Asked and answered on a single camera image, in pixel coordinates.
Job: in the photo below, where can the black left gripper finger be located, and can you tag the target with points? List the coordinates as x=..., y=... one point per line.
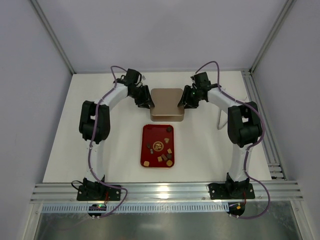
x=141, y=101
x=146, y=92

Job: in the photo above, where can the beige tin box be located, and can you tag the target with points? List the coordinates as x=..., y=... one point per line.
x=167, y=118

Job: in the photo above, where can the red rectangular tray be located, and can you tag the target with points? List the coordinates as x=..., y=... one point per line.
x=155, y=134

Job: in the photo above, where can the aluminium frame rail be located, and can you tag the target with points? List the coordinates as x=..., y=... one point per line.
x=172, y=192

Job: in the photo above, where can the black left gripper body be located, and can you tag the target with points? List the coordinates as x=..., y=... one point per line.
x=142, y=96

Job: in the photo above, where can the brown rectangular chocolate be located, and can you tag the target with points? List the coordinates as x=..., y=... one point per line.
x=164, y=157

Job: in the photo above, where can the beige tin lid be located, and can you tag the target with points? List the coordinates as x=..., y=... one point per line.
x=166, y=100

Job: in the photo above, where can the dark round ridged chocolate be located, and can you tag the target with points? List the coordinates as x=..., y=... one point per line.
x=169, y=129

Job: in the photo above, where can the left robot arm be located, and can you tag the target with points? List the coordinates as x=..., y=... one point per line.
x=95, y=127

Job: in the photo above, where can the golden round chocolate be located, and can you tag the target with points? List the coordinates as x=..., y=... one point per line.
x=169, y=163

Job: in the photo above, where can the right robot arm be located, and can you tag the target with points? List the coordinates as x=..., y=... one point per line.
x=244, y=129

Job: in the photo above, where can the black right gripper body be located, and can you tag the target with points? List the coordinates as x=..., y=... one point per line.
x=188, y=96

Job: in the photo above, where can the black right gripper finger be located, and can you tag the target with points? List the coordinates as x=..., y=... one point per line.
x=185, y=98
x=191, y=104

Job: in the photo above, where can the metal serving tongs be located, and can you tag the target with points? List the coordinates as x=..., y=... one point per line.
x=222, y=120

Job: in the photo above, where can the white slotted cable duct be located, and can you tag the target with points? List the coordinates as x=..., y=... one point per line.
x=135, y=207

